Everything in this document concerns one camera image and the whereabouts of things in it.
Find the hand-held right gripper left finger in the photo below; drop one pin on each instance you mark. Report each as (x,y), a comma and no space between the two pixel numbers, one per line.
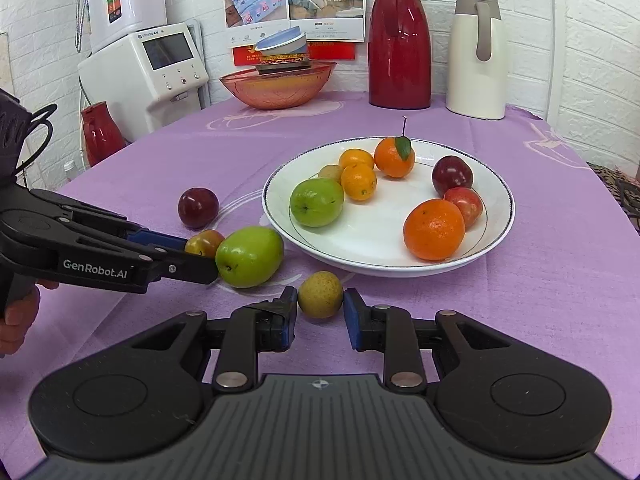
(287,327)

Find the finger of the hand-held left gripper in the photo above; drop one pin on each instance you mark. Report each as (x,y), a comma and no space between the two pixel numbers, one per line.
(145,236)
(190,267)

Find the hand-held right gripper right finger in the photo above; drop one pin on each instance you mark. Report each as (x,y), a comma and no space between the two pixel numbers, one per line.
(352,325)

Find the small red-green plum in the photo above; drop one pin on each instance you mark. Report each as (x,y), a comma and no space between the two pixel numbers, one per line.
(202,244)

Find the small yellow pear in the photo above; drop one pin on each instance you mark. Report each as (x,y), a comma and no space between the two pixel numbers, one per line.
(320,295)

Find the green apple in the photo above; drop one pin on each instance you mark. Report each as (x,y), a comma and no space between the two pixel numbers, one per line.
(316,202)
(250,257)

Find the white round plate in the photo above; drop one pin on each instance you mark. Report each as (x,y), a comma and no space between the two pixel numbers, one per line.
(370,230)

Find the tiny yellow-green fruit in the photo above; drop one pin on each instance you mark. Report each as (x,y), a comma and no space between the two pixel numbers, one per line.
(329,172)

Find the large orange with leaf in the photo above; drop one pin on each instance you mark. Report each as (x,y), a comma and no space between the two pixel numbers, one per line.
(392,162)

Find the small yellow orange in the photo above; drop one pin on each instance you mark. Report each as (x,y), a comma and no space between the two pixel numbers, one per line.
(356,157)

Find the red apple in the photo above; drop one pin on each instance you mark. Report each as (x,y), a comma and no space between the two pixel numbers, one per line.
(467,202)

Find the person's left hand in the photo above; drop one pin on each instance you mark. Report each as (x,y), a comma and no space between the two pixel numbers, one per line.
(20,315)

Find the small dark red plum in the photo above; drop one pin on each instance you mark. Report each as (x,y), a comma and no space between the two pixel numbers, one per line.
(198,207)

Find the clear plastic bottle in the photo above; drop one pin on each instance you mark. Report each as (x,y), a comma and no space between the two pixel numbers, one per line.
(71,170)

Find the red glass vase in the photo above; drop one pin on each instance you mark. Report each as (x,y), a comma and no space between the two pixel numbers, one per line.
(102,135)

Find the white water dispenser with screen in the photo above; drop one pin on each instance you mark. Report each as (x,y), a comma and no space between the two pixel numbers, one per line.
(125,90)

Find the red translucent bowl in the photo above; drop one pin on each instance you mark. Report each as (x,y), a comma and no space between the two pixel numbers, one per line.
(277,92)

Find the purple tablecloth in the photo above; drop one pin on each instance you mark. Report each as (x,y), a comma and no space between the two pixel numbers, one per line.
(550,285)

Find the patterned dark bowl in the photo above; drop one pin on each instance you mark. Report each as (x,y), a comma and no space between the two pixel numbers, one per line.
(282,66)

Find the blue and white bowl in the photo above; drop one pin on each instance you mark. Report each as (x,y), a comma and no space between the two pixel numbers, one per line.
(282,42)

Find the cream thermos jug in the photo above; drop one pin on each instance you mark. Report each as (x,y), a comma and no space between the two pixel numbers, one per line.
(472,80)

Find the red thermos jug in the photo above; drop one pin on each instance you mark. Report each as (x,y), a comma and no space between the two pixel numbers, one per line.
(400,45)

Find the patterned dark cloth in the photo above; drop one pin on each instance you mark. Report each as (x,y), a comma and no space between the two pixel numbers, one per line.
(617,190)

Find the red wall poster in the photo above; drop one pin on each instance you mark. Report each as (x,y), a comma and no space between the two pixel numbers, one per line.
(245,55)

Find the bedding wall poster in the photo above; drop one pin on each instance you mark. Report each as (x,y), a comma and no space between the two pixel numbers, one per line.
(320,0)

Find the white wall pipe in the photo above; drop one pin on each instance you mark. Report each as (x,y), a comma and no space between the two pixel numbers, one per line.
(553,35)

